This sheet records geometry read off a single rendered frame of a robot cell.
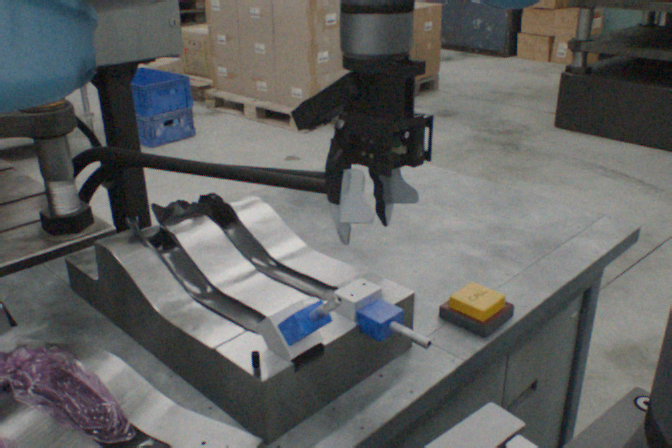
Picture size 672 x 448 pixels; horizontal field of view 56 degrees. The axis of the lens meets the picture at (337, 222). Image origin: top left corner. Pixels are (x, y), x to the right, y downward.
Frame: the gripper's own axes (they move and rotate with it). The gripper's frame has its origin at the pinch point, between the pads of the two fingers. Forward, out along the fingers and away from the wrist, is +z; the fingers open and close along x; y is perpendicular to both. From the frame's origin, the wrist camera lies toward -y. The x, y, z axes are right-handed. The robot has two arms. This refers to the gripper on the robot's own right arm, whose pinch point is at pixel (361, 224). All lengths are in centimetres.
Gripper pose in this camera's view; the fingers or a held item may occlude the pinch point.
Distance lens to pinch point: 75.5
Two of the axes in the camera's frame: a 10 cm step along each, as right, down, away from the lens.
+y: 7.1, 2.8, -6.5
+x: 7.1, -3.0, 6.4
